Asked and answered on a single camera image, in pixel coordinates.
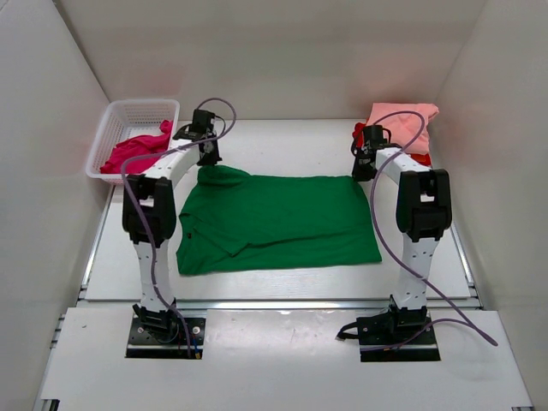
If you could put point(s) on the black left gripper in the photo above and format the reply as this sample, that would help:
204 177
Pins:
209 154

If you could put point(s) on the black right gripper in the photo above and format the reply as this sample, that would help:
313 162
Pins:
357 174

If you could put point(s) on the red t shirt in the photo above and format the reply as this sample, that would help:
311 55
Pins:
424 159

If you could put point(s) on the green t shirt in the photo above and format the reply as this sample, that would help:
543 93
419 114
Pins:
235 221

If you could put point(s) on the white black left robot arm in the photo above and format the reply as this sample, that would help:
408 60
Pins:
150 173

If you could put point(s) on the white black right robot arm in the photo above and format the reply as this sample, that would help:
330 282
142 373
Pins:
423 214

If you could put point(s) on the salmon pink folded t shirt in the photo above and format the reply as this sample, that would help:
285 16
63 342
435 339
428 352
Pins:
400 112

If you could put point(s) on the magenta t shirt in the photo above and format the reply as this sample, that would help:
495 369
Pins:
140 145

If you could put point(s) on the white plastic basket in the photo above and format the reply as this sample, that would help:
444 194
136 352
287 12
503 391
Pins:
125 119

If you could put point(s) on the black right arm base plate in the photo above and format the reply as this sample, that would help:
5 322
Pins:
394 335

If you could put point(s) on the aluminium table edge rail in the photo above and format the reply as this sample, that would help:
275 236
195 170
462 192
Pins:
469 303

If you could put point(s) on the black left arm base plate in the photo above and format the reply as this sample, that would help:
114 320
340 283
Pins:
157 342

